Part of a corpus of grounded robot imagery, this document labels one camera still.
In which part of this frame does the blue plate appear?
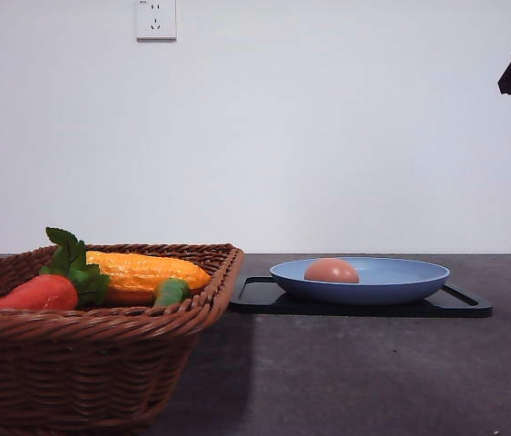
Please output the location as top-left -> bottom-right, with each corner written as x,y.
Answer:
270,258 -> 450,305

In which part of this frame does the brown egg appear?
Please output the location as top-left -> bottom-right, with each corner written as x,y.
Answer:
304,257 -> 359,283

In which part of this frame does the brown wicker basket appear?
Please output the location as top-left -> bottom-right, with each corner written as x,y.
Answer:
0,243 -> 244,436

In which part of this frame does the black serving tray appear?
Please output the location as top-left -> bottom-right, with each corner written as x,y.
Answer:
229,276 -> 493,318

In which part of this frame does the green toy vegetable stem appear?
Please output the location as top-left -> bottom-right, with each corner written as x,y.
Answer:
154,277 -> 191,306

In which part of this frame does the yellow toy corn cob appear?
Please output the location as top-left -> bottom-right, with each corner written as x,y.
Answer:
86,252 -> 212,305

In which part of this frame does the red toy carrot with leaves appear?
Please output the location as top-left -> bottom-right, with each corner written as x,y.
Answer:
0,227 -> 110,311

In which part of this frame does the white wall power socket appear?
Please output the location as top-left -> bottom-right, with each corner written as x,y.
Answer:
136,0 -> 177,44

